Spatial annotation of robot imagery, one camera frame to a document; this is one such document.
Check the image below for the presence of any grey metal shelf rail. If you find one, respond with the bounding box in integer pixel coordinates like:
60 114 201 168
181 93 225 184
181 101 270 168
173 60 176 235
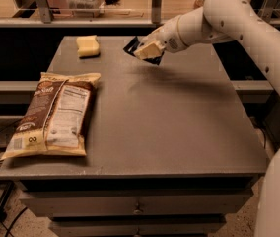
0 18 161 28

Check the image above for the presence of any clear plastic container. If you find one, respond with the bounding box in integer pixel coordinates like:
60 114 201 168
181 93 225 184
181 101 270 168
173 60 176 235
66 0 105 18

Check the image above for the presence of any dark blue rxbar wrapper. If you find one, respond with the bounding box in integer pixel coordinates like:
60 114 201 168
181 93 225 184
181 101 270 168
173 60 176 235
123 37 162 65

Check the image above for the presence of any yellow sponge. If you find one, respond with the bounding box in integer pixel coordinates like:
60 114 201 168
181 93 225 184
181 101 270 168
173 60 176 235
76 35 100 58

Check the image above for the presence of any brown chip bag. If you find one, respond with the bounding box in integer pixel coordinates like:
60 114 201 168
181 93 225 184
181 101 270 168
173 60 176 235
2 72 101 160

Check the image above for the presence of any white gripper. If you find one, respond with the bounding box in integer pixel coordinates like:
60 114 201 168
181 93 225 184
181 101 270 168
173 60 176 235
134 16 188 60

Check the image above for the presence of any lower drawer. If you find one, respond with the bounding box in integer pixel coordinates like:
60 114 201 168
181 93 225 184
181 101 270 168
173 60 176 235
49 217 226 237

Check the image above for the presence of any upper drawer with knob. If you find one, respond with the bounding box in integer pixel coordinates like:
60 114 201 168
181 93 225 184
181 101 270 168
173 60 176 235
20 189 252 218

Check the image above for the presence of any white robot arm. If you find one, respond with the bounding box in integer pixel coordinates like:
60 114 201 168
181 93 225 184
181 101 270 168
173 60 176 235
133 0 280 96

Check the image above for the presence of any grey drawer cabinet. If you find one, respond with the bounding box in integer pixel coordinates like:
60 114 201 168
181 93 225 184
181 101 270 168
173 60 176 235
0 35 276 237

